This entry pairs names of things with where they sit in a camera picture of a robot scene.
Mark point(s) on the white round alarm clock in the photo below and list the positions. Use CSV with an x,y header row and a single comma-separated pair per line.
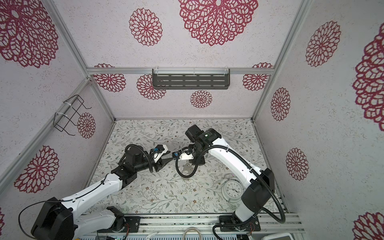
x,y
232,190

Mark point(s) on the silver metal key bottle opener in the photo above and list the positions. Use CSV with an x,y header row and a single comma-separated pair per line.
x,y
187,169

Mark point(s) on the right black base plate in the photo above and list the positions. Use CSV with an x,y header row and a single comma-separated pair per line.
x,y
232,224

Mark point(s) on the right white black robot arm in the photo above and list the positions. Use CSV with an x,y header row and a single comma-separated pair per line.
x,y
259,185

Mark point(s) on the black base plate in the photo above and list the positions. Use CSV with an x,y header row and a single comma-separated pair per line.
x,y
232,224
131,224

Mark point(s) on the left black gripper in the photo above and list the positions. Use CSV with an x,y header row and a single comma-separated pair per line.
x,y
161,162

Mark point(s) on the white device at bottom edge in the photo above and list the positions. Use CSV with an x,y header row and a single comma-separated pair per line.
x,y
278,236

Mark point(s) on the black wire wall basket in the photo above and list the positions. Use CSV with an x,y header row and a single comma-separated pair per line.
x,y
65,117

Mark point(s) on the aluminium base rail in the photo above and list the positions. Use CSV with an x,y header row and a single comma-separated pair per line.
x,y
172,223

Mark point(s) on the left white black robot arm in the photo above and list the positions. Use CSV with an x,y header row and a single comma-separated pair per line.
x,y
66,219

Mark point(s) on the dark grey wall shelf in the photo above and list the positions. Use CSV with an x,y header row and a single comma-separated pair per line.
x,y
191,80

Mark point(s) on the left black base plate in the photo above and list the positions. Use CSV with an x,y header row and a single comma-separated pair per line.
x,y
131,224

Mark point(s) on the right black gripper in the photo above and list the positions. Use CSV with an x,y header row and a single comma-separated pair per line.
x,y
193,162

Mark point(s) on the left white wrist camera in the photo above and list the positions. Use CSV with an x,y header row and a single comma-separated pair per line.
x,y
158,152

